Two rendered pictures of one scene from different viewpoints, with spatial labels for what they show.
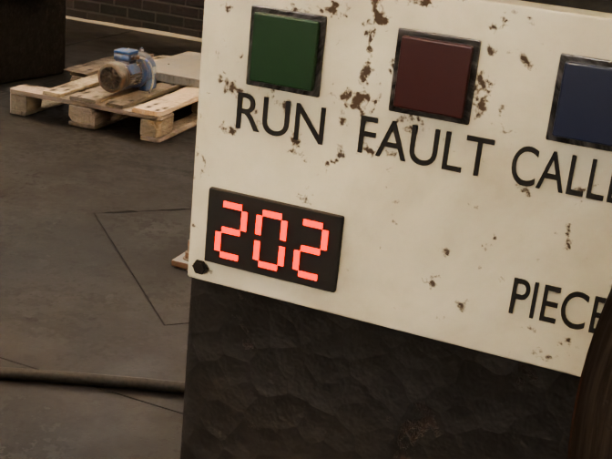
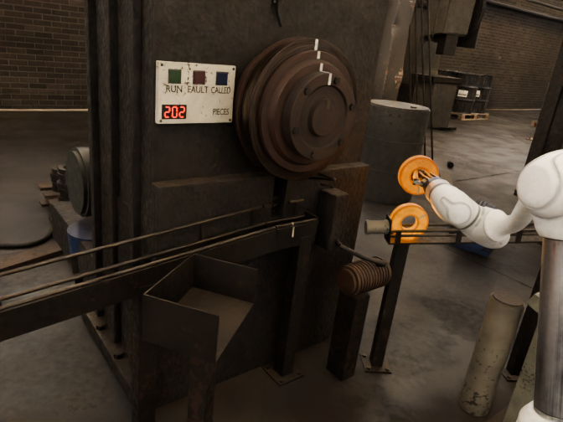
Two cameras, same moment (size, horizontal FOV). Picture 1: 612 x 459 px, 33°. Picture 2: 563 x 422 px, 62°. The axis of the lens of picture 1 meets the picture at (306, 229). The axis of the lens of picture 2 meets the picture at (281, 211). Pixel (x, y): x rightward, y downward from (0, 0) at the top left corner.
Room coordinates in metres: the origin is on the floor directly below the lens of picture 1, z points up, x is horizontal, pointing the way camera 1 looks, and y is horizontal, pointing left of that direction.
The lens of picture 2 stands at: (-0.48, 1.07, 1.34)
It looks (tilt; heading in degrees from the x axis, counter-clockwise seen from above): 20 degrees down; 300
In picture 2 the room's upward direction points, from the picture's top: 7 degrees clockwise
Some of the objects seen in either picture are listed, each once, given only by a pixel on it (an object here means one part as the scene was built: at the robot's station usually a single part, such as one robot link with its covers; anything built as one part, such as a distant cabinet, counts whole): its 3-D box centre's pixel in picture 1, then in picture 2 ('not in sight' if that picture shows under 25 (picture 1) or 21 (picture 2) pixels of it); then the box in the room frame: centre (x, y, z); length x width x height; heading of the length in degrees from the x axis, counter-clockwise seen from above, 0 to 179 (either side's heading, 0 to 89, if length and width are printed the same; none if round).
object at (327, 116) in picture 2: not in sight; (320, 116); (0.21, -0.31, 1.11); 0.28 x 0.06 x 0.28; 70
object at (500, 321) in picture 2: not in sight; (489, 354); (-0.46, -0.74, 0.26); 0.12 x 0.12 x 0.52
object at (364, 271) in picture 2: not in sight; (356, 317); (0.06, -0.60, 0.27); 0.22 x 0.13 x 0.53; 70
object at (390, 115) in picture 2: not in sight; (389, 150); (0.90, -3.23, 0.45); 0.59 x 0.59 x 0.89
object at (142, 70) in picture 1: (138, 68); not in sight; (4.91, 0.87, 0.25); 0.40 x 0.24 x 0.22; 160
